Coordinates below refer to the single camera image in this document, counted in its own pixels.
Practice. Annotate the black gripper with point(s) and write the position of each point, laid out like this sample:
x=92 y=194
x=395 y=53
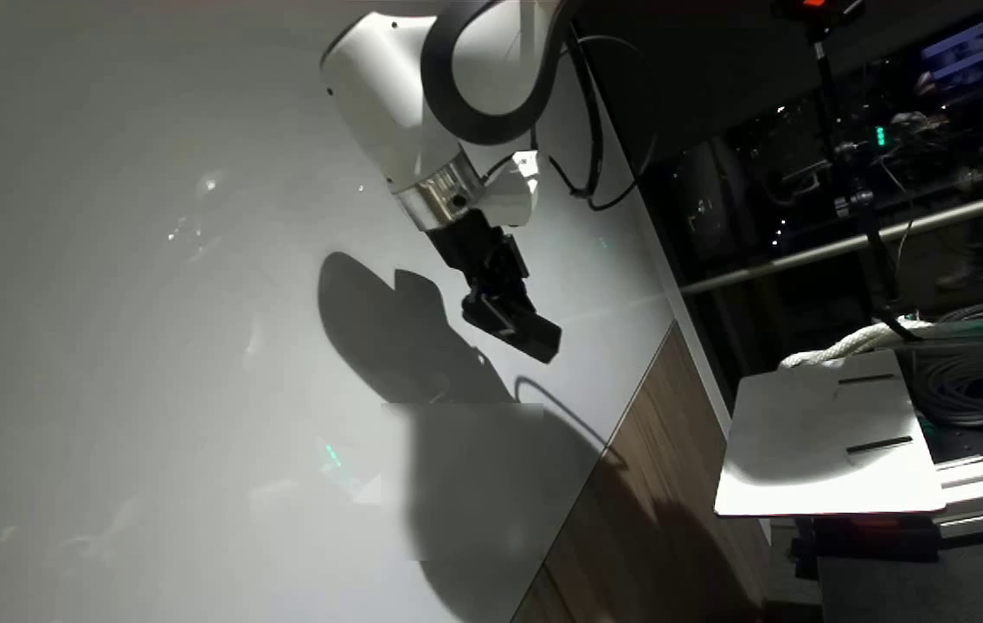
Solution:
x=474 y=244

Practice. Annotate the black felt whiteboard duster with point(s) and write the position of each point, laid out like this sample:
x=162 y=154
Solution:
x=527 y=332

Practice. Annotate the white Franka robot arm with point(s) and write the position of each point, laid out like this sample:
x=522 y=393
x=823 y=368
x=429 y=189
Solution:
x=398 y=90

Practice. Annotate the large white whiteboard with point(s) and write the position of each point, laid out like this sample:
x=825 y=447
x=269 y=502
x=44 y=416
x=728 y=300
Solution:
x=112 y=347

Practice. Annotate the grey metal railing bar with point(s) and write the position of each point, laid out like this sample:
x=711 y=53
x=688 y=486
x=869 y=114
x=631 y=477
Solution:
x=858 y=240

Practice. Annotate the black tripod stand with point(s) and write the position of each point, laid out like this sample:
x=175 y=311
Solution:
x=856 y=183

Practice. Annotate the white table at right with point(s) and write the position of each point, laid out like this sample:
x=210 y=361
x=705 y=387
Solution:
x=848 y=472

